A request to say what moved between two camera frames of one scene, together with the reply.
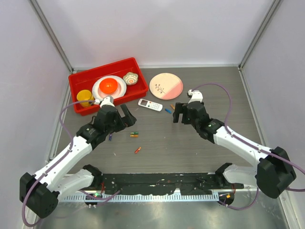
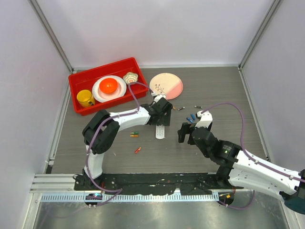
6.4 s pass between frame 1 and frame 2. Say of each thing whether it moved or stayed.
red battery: stayed
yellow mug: stayed
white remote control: moved
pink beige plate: stayed
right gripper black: moved
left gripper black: moved
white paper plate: stayed
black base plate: stayed
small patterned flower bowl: stayed
